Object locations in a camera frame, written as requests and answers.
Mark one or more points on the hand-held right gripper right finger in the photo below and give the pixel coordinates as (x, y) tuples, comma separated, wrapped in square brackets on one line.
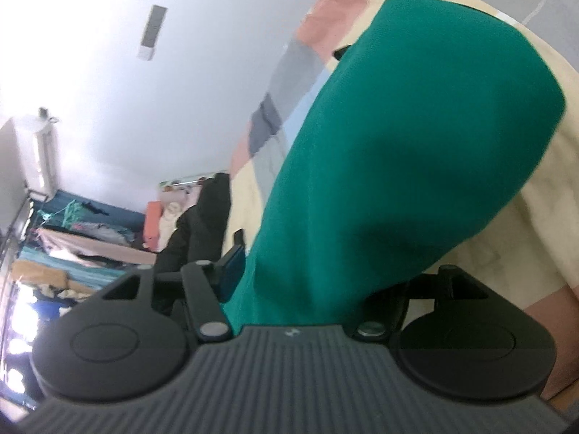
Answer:
[(425, 291)]

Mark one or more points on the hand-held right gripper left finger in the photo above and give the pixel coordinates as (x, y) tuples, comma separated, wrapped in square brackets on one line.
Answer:
[(233, 272)]

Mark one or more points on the green hoodie with cream lining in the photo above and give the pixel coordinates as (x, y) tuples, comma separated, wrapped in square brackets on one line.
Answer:
[(384, 144)]

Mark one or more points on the row of hanging clothes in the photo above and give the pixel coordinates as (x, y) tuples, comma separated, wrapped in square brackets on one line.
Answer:
[(77, 244)]

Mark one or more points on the black jacket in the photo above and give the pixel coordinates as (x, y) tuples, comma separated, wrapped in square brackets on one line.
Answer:
[(199, 226)]

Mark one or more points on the orange folded cloth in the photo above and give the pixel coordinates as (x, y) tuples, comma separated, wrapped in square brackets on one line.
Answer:
[(153, 226)]

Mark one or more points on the patchwork bed blanket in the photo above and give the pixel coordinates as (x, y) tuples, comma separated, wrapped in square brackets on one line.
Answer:
[(520, 257)]

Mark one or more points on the white air conditioner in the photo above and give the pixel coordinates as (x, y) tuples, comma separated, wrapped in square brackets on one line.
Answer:
[(40, 153)]

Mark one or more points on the grey and white wall panel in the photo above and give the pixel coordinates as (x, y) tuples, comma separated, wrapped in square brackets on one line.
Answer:
[(153, 31)]

